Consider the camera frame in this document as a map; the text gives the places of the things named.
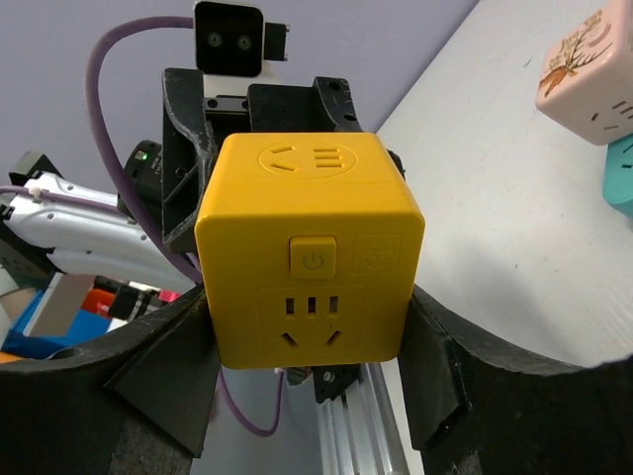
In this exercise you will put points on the pink cube socket adapter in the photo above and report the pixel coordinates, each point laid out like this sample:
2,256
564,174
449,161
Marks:
586,82

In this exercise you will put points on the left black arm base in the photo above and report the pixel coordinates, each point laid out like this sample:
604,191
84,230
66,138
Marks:
330,381

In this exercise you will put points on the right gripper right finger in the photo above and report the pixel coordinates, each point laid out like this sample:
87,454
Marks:
478,404

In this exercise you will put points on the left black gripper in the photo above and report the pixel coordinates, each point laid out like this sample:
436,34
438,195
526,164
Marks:
262,166

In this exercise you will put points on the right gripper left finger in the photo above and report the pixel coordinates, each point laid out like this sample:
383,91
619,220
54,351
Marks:
136,400

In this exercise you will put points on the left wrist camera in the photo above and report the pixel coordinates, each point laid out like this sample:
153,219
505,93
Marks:
235,47

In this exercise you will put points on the yellow cube socket adapter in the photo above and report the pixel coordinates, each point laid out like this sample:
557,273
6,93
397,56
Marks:
309,246

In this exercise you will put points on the aluminium front rail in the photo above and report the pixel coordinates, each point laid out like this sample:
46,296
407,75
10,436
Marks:
358,431

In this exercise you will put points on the teal triangular power strip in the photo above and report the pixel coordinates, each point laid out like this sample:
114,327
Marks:
617,177

